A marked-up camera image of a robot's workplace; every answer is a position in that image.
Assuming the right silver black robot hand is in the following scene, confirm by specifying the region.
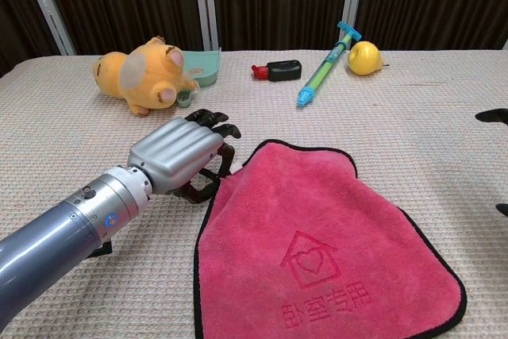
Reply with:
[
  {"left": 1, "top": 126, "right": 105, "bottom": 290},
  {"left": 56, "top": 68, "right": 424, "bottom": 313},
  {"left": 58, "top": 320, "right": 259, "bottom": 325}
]
[{"left": 475, "top": 107, "right": 508, "bottom": 217}]

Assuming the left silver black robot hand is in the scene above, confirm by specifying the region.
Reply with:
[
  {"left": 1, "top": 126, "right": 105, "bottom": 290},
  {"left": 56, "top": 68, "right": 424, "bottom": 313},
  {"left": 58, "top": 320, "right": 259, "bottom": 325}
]
[{"left": 126, "top": 108, "right": 242, "bottom": 203}]

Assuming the pink towel with black trim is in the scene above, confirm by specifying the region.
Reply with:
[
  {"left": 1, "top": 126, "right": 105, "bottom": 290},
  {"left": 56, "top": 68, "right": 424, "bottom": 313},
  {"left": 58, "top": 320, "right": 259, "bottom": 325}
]
[{"left": 193, "top": 138, "right": 468, "bottom": 339}]

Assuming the beige woven tablecloth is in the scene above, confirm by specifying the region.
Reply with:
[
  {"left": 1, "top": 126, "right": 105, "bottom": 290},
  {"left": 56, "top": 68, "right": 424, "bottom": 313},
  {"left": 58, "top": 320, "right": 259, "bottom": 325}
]
[{"left": 0, "top": 49, "right": 508, "bottom": 339}]

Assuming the yellow plush animal toy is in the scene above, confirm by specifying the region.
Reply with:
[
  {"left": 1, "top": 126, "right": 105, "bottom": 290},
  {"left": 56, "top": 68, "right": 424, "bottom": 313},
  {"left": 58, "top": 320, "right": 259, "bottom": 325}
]
[{"left": 92, "top": 36, "right": 199, "bottom": 117}]

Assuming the teal green dustpan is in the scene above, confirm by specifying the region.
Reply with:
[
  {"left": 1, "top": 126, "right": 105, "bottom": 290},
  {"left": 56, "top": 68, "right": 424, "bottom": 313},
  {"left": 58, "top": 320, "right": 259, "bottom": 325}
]
[{"left": 176, "top": 47, "right": 222, "bottom": 109}]

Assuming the black and red clip device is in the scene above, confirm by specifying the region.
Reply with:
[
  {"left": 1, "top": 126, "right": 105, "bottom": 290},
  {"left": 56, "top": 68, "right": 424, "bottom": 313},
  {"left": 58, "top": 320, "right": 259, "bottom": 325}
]
[{"left": 251, "top": 59, "right": 302, "bottom": 83}]

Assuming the yellow pear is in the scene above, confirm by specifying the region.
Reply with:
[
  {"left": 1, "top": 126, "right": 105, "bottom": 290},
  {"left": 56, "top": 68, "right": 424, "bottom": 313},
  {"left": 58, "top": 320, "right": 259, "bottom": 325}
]
[{"left": 348, "top": 40, "right": 388, "bottom": 77}]

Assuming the green blue toy water squirter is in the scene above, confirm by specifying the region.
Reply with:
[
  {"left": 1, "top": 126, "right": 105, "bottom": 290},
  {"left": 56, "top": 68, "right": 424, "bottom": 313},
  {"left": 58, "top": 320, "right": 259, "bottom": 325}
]
[{"left": 295, "top": 20, "right": 363, "bottom": 108}]

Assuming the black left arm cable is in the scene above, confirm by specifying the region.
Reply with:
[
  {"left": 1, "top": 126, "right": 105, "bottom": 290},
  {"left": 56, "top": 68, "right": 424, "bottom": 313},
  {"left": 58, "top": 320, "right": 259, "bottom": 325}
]
[{"left": 85, "top": 240, "right": 114, "bottom": 259}]

